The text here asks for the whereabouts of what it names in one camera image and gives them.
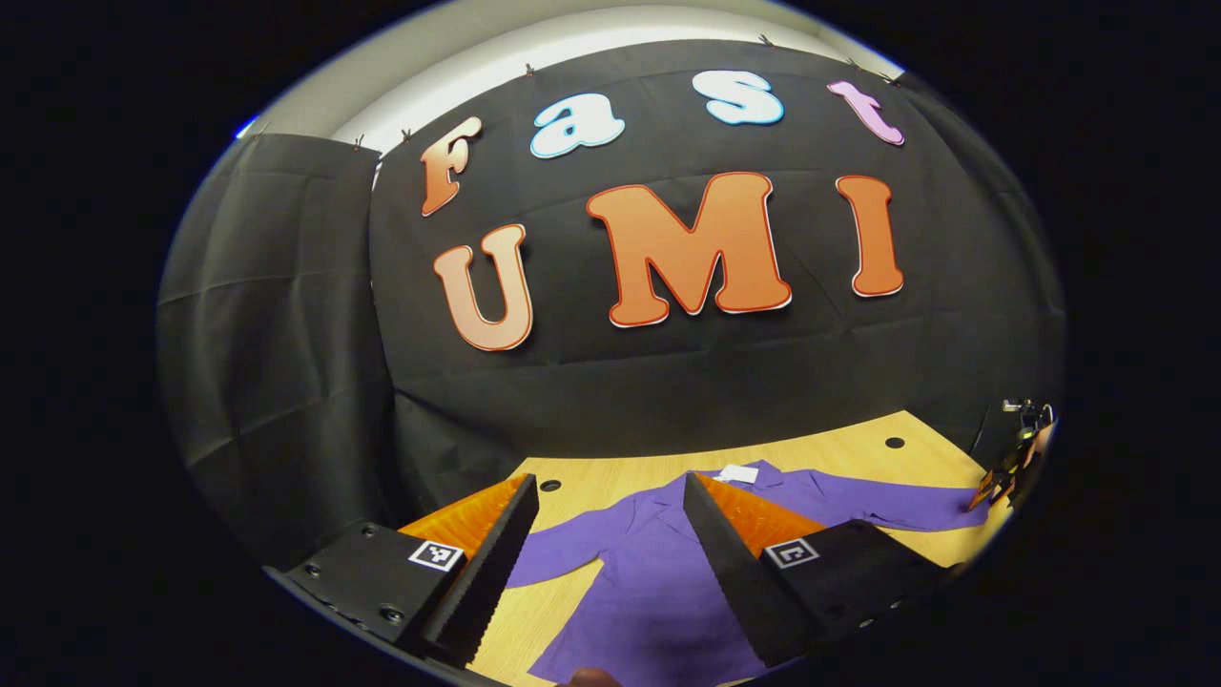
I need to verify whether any black backdrop cloth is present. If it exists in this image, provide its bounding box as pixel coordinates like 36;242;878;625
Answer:
157;38;1066;573

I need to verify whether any purple shirt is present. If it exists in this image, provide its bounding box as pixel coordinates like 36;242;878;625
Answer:
506;461;993;687

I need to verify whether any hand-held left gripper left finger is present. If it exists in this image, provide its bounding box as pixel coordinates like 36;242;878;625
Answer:
263;473;541;669

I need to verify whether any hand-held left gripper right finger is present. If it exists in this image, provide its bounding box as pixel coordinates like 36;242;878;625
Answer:
681;470;960;669

